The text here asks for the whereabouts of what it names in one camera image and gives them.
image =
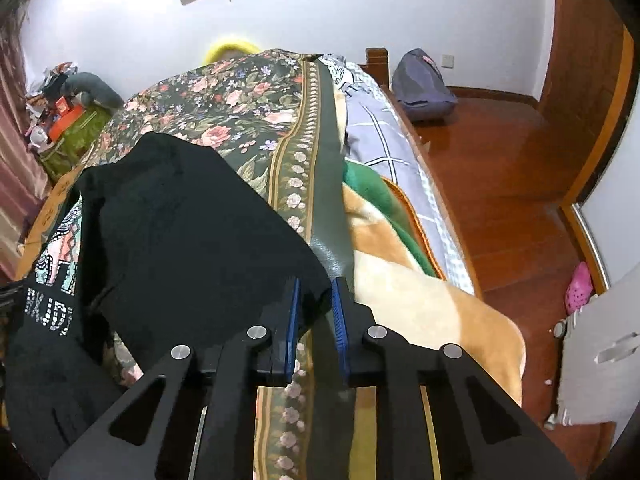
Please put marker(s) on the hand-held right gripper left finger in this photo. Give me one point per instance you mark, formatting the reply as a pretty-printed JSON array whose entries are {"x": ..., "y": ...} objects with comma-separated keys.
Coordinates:
[{"x": 295, "y": 320}]

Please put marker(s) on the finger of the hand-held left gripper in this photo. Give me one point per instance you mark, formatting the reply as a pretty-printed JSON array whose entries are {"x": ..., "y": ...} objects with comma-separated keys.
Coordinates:
[{"x": 10, "y": 296}]

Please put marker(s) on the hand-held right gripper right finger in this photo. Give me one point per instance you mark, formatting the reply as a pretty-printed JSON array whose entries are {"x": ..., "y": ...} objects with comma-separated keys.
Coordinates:
[{"x": 341, "y": 330}]

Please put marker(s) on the black garment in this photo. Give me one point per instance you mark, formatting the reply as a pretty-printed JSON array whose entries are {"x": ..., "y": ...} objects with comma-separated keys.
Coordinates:
[{"x": 200, "y": 235}]

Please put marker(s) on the wooden lap table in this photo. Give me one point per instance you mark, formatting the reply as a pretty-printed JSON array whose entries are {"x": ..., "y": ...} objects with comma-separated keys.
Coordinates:
[{"x": 52, "y": 205}]

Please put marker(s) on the tan and green fleece blanket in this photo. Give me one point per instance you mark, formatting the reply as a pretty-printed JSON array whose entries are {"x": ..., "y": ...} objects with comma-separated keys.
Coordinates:
[{"x": 450, "y": 320}]

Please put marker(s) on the pink curtain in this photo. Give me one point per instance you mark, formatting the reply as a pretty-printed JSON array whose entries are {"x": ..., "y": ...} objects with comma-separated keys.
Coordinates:
[{"x": 15, "y": 160}]

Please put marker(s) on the green fabric bag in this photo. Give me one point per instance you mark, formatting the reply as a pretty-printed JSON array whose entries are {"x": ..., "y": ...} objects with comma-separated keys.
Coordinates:
[{"x": 75, "y": 135}]

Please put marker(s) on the orange box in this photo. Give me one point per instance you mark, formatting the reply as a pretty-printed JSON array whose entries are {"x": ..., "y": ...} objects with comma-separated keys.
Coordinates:
[{"x": 67, "y": 120}]

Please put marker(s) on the grey checked bedsheet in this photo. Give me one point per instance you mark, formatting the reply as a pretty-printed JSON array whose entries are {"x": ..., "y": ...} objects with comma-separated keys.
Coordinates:
[{"x": 380, "y": 125}]

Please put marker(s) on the pile of assorted clutter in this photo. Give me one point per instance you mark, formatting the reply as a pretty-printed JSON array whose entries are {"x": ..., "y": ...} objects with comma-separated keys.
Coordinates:
[{"x": 50, "y": 82}]

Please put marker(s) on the dark floral blanket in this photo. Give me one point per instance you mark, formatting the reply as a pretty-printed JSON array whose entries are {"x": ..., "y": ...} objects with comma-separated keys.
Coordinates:
[{"x": 225, "y": 105}]

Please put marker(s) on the pink clog shoe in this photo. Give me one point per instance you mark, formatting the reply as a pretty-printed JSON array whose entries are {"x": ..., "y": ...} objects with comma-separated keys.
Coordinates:
[{"x": 579, "y": 287}]

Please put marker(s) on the white patterned cloth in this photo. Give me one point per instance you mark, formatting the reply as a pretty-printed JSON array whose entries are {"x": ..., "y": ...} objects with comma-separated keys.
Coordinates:
[{"x": 337, "y": 72}]

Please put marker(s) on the grey purple backpack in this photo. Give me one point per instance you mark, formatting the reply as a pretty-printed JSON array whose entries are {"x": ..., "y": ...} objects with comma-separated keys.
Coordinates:
[{"x": 420, "y": 85}]

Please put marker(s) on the yellow padded tube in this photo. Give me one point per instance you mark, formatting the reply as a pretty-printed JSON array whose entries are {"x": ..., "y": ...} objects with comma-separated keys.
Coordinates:
[{"x": 225, "y": 46}]

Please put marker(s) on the brown wooden door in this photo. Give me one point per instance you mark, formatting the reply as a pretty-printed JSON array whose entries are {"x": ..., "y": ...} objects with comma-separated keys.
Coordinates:
[{"x": 585, "y": 85}]

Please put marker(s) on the white wall socket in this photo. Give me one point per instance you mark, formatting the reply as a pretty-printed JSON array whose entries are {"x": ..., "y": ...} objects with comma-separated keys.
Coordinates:
[{"x": 447, "y": 61}]

